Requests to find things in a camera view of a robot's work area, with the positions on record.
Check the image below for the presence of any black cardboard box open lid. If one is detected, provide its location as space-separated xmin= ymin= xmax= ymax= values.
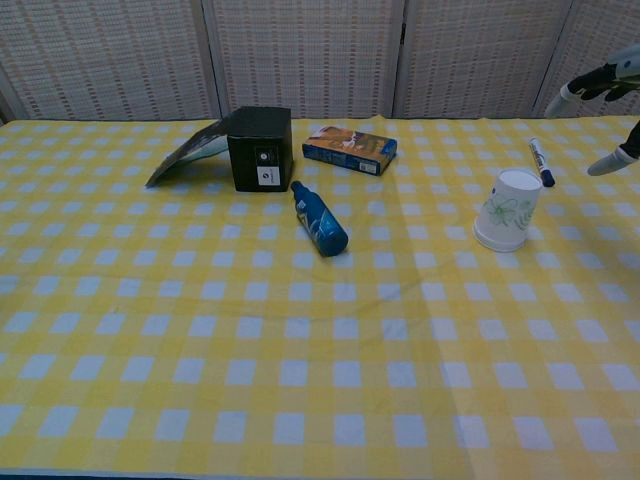
xmin=144 ymin=105 xmax=295 ymax=194

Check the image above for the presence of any woven folding screen panel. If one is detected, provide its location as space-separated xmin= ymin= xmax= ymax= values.
xmin=394 ymin=0 xmax=574 ymax=119
xmin=0 ymin=0 xmax=222 ymax=121
xmin=533 ymin=0 xmax=640 ymax=118
xmin=203 ymin=0 xmax=407 ymax=120

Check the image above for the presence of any yellow white checkered tablecloth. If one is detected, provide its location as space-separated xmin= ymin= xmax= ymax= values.
xmin=0 ymin=116 xmax=454 ymax=480
xmin=382 ymin=114 xmax=640 ymax=480

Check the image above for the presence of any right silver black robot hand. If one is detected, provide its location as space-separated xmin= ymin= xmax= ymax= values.
xmin=543 ymin=43 xmax=640 ymax=177

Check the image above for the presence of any orange blue printed carton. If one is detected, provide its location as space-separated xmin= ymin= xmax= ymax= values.
xmin=301 ymin=125 xmax=399 ymax=177

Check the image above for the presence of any blue white marker pen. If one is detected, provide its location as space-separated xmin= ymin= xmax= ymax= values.
xmin=528 ymin=137 xmax=556 ymax=189

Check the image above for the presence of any blue spray bottle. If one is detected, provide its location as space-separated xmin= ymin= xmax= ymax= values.
xmin=290 ymin=180 xmax=349 ymax=258

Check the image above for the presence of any white paper cup floral print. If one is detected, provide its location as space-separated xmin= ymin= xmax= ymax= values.
xmin=473 ymin=168 xmax=543 ymax=250

